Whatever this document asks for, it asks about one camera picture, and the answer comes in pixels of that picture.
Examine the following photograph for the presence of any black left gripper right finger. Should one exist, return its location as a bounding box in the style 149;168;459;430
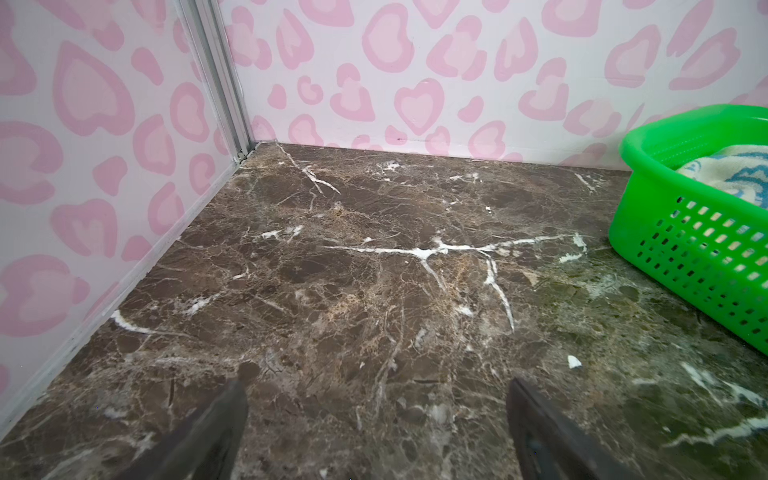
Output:
506;378;638;480

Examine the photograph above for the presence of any blue bunny pattern towel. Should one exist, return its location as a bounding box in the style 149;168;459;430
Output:
677;145;768;210

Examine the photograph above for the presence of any green plastic basket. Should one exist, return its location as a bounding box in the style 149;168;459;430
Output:
609;104;767;352

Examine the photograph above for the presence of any aluminium frame corner post left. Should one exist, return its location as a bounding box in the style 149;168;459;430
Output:
175;0;258;165

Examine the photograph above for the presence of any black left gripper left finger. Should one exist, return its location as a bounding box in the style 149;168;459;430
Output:
116;380;249;479

